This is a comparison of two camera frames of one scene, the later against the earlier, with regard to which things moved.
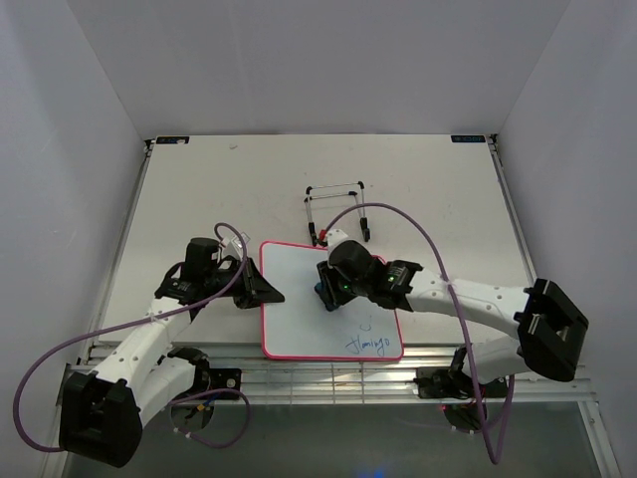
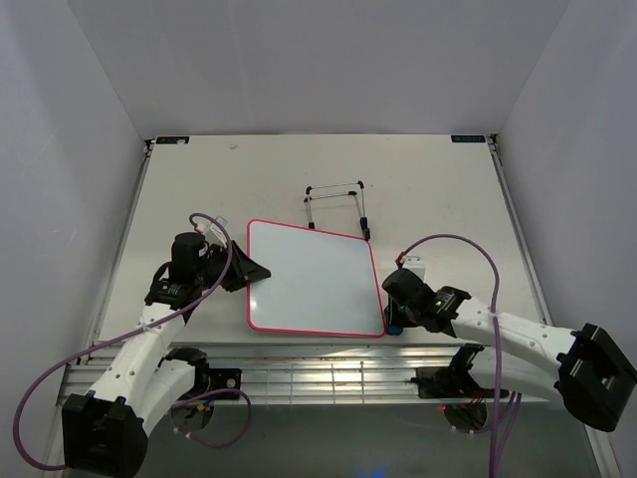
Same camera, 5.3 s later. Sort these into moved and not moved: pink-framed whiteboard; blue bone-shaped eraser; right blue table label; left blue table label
Moved: blue bone-shaped eraser; pink-framed whiteboard
Not moved: left blue table label; right blue table label
